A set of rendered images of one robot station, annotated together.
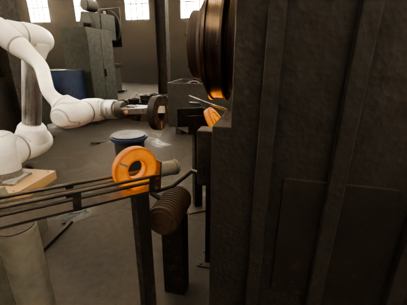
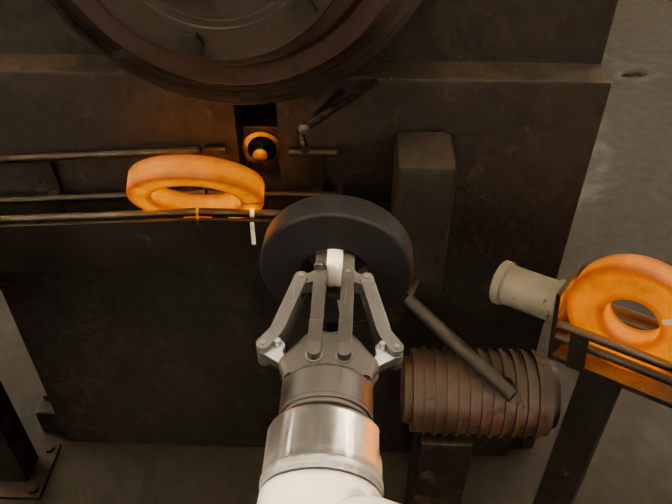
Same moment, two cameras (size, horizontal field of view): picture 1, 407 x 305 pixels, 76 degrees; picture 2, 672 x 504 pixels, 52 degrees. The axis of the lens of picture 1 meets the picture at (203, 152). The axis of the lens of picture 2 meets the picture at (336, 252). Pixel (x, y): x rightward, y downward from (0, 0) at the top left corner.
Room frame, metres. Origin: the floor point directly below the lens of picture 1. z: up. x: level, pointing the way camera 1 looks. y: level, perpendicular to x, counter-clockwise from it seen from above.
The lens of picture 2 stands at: (1.28, 0.72, 1.28)
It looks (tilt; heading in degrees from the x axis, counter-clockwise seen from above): 40 degrees down; 259
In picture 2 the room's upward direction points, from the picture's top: straight up
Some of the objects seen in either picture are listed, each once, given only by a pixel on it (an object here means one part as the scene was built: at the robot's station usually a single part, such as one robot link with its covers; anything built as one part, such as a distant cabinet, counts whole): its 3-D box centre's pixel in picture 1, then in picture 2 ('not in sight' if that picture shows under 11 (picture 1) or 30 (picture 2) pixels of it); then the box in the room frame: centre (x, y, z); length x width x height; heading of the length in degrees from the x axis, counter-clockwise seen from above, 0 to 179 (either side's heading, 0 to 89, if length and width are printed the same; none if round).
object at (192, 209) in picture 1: (196, 160); not in sight; (1.78, 0.05, 0.36); 0.26 x 0.20 x 0.72; 21
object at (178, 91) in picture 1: (207, 104); not in sight; (4.07, -0.05, 0.39); 1.03 x 0.83 x 0.79; 80
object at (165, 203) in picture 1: (172, 247); (460, 467); (0.95, 0.14, 0.27); 0.22 x 0.13 x 0.53; 166
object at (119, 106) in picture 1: (125, 109); (328, 380); (1.22, 0.36, 0.83); 0.09 x 0.08 x 0.07; 76
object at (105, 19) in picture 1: (102, 48); not in sight; (8.81, 3.18, 1.36); 1.37 x 1.16 x 2.71; 66
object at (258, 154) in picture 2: not in sight; (267, 126); (1.20, -0.23, 0.74); 0.17 x 0.04 x 0.04; 76
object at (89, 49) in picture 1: (93, 77); not in sight; (4.70, 1.91, 0.75); 0.70 x 0.48 x 1.50; 166
